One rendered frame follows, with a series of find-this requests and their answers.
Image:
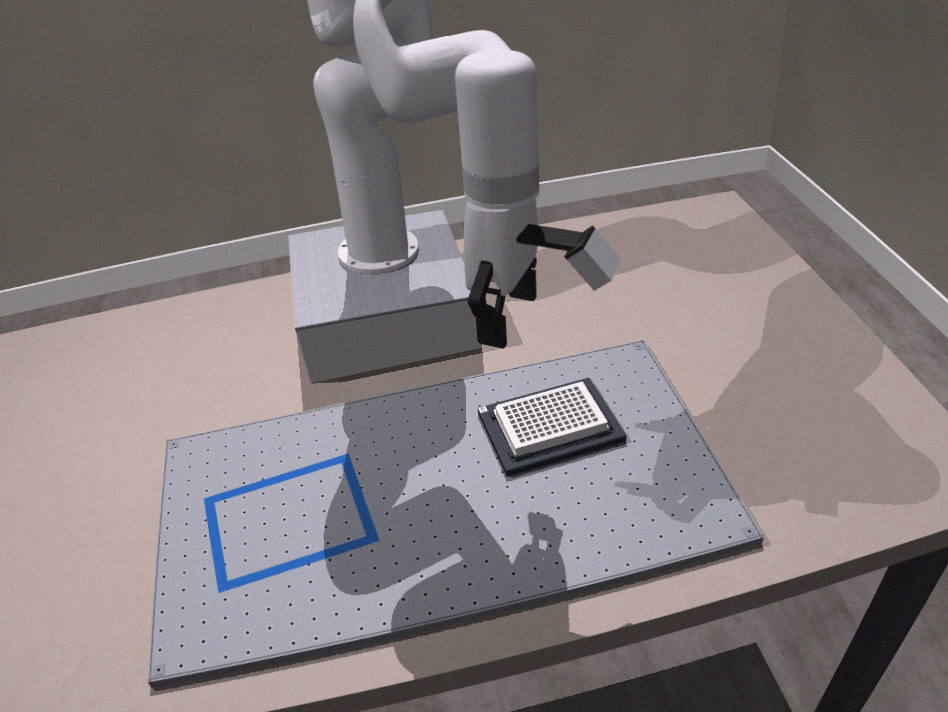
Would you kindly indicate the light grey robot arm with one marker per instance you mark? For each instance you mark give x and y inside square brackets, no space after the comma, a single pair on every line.
[414,81]

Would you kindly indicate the blue taped rectangular outline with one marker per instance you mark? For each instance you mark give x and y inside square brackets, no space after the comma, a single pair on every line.
[218,559]

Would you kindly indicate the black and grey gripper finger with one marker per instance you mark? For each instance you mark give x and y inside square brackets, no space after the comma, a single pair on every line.
[526,287]
[490,323]

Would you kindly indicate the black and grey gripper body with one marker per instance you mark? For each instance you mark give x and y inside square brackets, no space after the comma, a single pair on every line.
[490,234]

